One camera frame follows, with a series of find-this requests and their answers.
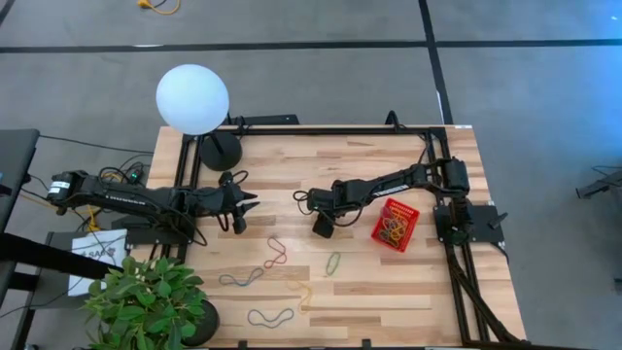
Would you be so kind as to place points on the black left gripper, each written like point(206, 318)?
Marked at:
point(214, 201)

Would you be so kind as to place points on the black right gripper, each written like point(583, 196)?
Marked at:
point(328, 200)

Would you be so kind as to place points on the green rubber band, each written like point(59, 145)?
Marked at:
point(326, 266)

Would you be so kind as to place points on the yellow rubber band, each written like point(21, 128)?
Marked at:
point(399, 224)
point(309, 296)

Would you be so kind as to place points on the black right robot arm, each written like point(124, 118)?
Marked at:
point(389, 187)

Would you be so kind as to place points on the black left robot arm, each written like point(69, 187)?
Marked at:
point(121, 197)

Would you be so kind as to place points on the black round lamp base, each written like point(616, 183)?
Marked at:
point(221, 155)

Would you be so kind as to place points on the black lamp pole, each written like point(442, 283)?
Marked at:
point(219, 141)

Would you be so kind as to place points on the red plastic basket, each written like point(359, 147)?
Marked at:
point(405, 206)

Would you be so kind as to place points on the black power box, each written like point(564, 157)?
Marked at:
point(136, 177)

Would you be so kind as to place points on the white globe lamp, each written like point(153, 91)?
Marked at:
point(192, 99)

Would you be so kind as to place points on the black plant pot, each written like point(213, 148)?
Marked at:
point(209, 325)

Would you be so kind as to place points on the black table clamp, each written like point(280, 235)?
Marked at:
point(243, 344)
point(367, 344)

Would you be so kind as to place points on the green leafy plant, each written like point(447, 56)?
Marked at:
point(146, 301)

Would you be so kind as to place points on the white paper sheet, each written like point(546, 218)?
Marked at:
point(97, 243)

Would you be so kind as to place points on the black thick bar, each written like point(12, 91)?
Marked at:
point(48, 253)

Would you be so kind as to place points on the black desk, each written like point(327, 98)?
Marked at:
point(17, 170)

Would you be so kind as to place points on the black floor stand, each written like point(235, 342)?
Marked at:
point(597, 187)

